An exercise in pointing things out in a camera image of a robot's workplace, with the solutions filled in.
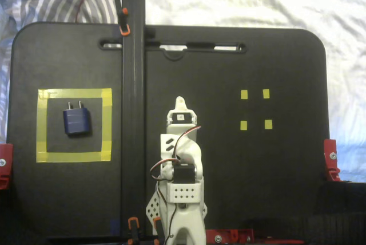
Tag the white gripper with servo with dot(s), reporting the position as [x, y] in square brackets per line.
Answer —
[180, 127]

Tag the blue and white charger block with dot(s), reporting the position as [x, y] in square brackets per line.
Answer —
[75, 122]

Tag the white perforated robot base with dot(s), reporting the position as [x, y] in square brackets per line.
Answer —
[153, 209]

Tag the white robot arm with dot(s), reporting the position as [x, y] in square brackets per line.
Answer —
[188, 156]

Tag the small yellow tape marker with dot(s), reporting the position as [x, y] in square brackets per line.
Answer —
[266, 94]
[268, 124]
[243, 125]
[244, 94]

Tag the orange and black spring clamp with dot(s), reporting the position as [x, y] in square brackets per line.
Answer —
[133, 225]
[123, 24]
[158, 223]

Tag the yellow tape square outline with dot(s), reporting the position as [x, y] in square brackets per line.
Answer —
[41, 124]

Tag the black backdrop sheet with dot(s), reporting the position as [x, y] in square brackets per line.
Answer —
[343, 213]

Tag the black flat rail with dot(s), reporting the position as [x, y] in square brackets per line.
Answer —
[133, 113]

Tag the red pole foot bracket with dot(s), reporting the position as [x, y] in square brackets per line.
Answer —
[228, 235]

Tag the red plastic bracket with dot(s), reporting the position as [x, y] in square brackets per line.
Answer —
[5, 153]
[330, 147]

